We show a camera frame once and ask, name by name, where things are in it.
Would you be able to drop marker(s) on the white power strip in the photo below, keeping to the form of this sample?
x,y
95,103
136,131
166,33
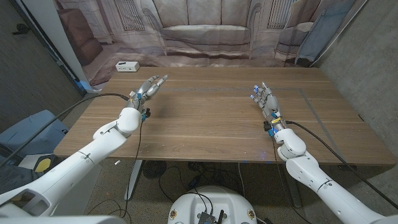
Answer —
x,y
127,66

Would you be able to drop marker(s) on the black round fan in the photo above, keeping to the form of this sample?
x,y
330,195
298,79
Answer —
x,y
154,169

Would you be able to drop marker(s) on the blue grey plastic bin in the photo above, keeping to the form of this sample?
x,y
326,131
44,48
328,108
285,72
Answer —
x,y
34,137

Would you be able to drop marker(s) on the person leg in jeans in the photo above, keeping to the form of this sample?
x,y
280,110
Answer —
x,y
15,180

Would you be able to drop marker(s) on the black module with antenna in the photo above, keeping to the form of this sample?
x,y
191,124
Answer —
x,y
206,217

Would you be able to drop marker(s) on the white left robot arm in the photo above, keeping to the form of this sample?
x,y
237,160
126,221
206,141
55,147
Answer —
x,y
93,152

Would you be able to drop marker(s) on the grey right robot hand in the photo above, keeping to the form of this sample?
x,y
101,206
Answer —
x,y
270,104

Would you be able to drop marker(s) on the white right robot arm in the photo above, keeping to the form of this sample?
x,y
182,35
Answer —
x,y
311,174

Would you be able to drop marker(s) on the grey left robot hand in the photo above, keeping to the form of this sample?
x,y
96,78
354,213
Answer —
x,y
146,91

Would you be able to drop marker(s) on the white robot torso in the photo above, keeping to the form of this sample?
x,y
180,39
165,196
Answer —
x,y
214,199

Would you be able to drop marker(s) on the white table leg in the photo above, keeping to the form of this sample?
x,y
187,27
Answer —
x,y
134,186

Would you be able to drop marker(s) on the printed living room backdrop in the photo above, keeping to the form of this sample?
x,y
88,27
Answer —
x,y
205,18

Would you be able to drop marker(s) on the small silver connector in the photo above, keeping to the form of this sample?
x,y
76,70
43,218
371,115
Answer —
x,y
117,162

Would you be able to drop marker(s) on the grey table leg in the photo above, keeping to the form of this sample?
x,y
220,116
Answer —
x,y
292,186

